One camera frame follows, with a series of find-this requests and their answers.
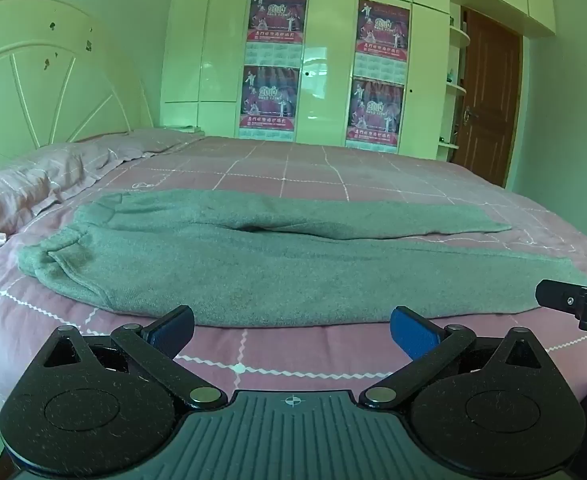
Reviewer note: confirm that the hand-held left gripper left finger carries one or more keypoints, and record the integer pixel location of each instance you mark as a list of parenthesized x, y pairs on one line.
[(171, 332)]

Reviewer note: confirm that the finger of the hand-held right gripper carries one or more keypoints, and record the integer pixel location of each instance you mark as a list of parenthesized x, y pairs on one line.
[(558, 296)]

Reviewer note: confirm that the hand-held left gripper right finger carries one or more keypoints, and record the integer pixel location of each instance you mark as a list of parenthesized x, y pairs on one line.
[(416, 332)]

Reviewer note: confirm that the grey pants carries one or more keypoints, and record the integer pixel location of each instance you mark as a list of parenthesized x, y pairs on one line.
[(223, 260)]

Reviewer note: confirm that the pink checked bed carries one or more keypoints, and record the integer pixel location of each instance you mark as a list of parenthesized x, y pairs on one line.
[(323, 170)]

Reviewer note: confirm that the pink pillow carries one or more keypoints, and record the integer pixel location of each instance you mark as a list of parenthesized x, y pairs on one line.
[(143, 142), (33, 185)]

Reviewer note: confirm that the brown wooden door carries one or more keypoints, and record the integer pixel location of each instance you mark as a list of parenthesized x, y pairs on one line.
[(491, 95)]

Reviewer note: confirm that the white corner shelf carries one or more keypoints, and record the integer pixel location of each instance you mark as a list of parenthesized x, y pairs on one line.
[(453, 90)]

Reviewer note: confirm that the white headboard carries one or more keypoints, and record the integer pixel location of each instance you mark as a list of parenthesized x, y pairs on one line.
[(48, 85)]

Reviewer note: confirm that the white glossy wardrobe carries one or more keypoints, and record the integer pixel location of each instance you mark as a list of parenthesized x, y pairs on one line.
[(328, 35)]

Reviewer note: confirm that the wall poster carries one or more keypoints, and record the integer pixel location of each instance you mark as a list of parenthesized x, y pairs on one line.
[(382, 30), (277, 15), (269, 100), (375, 112)]

